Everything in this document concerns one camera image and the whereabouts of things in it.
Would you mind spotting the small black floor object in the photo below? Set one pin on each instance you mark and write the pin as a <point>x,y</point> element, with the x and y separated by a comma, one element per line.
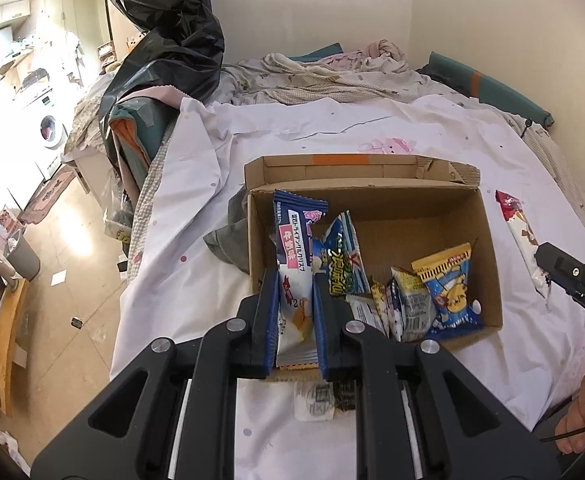
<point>78,323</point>

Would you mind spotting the silver white snack packet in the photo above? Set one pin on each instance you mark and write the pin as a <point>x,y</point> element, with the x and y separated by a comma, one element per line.
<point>412,305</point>

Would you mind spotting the plaid beige snack packet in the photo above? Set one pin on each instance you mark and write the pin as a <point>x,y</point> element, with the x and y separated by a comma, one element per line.
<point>380,297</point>

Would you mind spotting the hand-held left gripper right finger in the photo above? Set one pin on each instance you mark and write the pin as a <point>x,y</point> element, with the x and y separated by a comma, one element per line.
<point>321,330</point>

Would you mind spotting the small white snack packet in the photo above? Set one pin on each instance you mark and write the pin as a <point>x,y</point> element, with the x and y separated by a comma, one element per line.
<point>315,400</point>

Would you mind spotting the wooden chair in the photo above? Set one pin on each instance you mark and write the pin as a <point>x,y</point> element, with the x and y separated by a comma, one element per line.
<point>2,330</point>

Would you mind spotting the yellow blue cartoon snack bag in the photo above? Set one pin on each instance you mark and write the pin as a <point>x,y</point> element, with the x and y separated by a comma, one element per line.
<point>447,290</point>

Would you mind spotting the red white brown snack packet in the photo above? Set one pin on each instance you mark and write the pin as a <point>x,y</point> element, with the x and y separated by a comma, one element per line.
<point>520,230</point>

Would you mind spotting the teal cushion with orange edge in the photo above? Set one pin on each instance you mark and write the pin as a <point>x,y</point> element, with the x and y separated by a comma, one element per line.
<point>137,135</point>

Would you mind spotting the black plastic bag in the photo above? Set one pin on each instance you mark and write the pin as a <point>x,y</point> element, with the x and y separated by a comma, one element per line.
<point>167,35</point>

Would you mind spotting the dark snack packet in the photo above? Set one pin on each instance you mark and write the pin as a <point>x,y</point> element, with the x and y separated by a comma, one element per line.
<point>345,395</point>

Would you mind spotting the dark grey cloth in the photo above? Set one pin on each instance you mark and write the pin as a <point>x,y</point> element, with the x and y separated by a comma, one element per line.
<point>230,240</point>

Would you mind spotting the white washing machine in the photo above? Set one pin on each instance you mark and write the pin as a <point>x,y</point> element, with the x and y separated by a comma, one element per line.
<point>47,125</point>

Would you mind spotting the person's right hand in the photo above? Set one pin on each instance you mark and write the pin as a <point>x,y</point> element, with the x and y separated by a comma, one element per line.
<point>582,420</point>

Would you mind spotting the blue green snack bag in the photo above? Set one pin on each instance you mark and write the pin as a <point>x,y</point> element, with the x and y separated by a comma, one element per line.
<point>340,260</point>

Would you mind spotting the grey trash bin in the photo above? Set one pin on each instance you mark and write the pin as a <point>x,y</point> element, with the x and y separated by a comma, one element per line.
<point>22,257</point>

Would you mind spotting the crumpled beige striped blanket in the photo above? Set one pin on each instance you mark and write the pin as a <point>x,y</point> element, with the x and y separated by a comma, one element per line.
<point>322,82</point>

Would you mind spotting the pink patterned rug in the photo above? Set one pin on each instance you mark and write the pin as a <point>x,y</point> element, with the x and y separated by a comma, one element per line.
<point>47,195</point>

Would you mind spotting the teal mat with orange stripe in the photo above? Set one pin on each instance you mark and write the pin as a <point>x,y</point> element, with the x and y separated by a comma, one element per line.
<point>497,90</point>

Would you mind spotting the white printed bed sheet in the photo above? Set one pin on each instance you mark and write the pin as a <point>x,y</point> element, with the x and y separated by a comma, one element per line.
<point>372,130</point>

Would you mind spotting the brown cardboard box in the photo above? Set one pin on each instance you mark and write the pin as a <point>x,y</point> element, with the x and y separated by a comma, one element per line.
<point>412,220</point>

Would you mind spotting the pink crumpled cloth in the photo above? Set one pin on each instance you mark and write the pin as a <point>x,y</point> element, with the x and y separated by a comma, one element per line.
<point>372,55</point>

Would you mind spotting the blue white snack packet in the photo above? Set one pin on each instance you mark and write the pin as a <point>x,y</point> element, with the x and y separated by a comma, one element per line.
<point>295,260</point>

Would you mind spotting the white black-print sachet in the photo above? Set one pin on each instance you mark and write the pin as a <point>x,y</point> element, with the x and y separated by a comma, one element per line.
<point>367,312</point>

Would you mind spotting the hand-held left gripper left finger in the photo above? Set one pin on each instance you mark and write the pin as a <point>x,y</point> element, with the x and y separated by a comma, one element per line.
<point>271,325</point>

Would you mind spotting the white paper sheet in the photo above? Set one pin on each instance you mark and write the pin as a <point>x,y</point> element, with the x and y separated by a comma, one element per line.
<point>58,277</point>

